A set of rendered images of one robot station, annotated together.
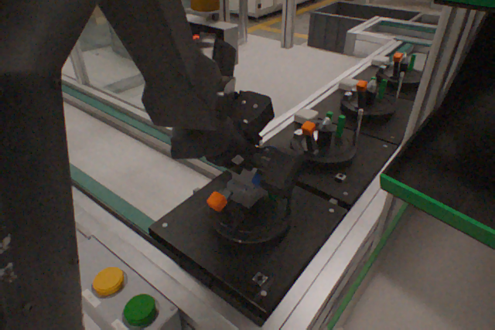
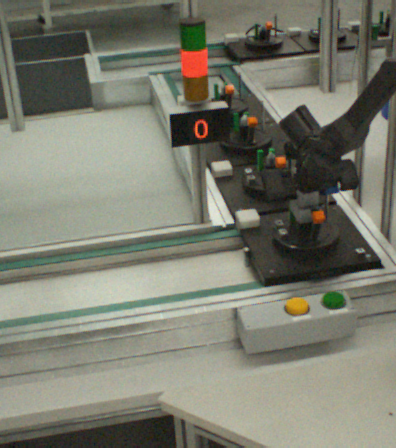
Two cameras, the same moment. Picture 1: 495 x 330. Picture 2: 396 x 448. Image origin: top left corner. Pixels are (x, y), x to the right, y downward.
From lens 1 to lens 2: 1.24 m
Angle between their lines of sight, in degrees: 40
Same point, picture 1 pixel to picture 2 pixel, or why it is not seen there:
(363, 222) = (353, 206)
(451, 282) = not seen: outside the picture
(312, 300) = (385, 246)
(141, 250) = (280, 290)
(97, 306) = (311, 316)
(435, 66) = not seen: outside the picture
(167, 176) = (184, 271)
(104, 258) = (271, 306)
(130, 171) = (149, 287)
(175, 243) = (294, 272)
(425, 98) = not seen: outside the picture
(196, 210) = (271, 255)
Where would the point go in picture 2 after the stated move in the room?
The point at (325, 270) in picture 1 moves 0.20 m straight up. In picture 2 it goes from (370, 236) to (375, 150)
